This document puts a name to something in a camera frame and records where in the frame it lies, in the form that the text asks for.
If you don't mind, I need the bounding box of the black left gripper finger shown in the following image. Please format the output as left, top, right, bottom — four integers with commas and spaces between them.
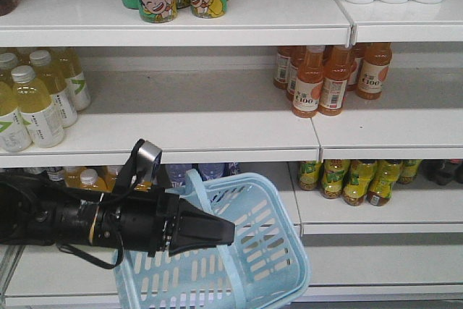
169, 199, 235, 255

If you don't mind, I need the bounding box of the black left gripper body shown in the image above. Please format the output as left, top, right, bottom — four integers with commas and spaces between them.
119, 190, 179, 257

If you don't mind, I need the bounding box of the light blue plastic basket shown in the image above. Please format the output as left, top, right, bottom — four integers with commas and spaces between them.
114, 170, 310, 308

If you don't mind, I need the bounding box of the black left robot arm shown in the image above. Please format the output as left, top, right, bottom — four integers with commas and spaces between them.
1, 174, 235, 256

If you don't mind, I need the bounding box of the blue sports drink bottle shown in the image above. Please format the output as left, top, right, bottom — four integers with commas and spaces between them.
165, 164, 192, 187
198, 163, 225, 181

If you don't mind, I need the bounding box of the orange vitamin drink bottle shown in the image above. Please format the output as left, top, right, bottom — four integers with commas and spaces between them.
80, 169, 107, 192

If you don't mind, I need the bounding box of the yellow lemon tea bottle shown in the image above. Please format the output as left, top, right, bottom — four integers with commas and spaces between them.
321, 159, 350, 199
397, 159, 422, 185
367, 159, 403, 206
342, 159, 378, 206
297, 161, 322, 190

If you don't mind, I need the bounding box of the white metal store shelving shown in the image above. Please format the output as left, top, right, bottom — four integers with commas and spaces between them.
1, 0, 462, 308

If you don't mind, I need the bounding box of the pale yellow drink bottle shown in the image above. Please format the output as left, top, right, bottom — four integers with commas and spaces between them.
11, 65, 65, 148
30, 50, 77, 127
1, 52, 32, 152
50, 47, 91, 111

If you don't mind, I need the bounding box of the orange C100 juice bottle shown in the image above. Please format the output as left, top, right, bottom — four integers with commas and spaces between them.
318, 46, 352, 116
355, 42, 392, 100
292, 46, 325, 118

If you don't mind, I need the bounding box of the black cola plastic bottle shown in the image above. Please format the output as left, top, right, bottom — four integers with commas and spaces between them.
423, 159, 462, 185

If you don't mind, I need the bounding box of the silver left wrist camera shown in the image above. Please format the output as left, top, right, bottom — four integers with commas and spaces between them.
136, 140, 162, 183

